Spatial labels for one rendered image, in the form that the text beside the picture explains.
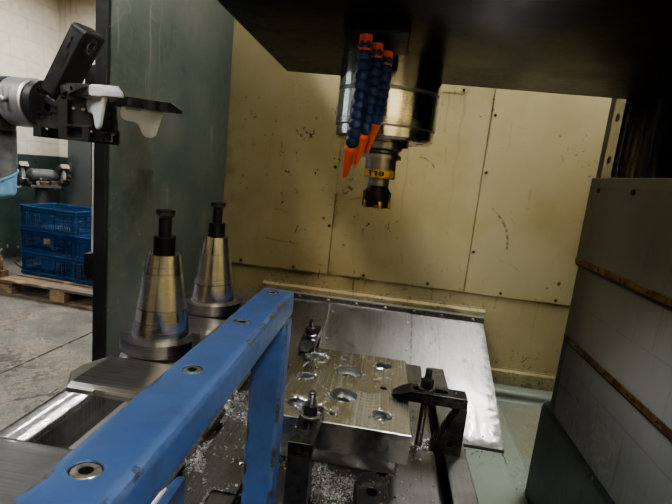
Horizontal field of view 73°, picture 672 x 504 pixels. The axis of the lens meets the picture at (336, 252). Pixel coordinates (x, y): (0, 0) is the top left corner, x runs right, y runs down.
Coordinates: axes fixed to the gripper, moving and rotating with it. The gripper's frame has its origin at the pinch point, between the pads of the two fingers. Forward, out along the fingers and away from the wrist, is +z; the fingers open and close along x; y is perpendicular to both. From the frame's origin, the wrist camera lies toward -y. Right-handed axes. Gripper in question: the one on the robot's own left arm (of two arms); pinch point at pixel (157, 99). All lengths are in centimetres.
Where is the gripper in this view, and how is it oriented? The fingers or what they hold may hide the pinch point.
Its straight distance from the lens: 75.3
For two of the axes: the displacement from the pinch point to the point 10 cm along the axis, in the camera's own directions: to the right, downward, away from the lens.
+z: 9.8, 1.3, -1.7
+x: -1.9, 1.5, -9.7
